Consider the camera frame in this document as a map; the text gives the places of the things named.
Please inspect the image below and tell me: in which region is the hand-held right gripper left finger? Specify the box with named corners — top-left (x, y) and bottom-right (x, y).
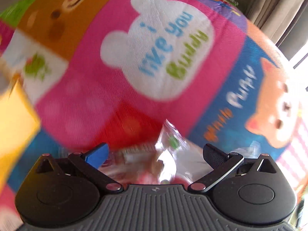
top-left (36, 143), bottom-right (124, 193)

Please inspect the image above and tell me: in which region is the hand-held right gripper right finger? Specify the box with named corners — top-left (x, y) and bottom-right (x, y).
top-left (188, 143), bottom-right (278, 193)

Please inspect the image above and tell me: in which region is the clear crinkled snack packet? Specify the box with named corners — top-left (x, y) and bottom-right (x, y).
top-left (102, 119), bottom-right (211, 187)

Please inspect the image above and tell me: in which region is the yellow cardboard box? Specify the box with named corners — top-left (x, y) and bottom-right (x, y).
top-left (0, 77), bottom-right (41, 188)

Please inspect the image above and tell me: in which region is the colourful printed cartoon blanket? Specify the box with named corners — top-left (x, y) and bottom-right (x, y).
top-left (0, 0), bottom-right (308, 229)

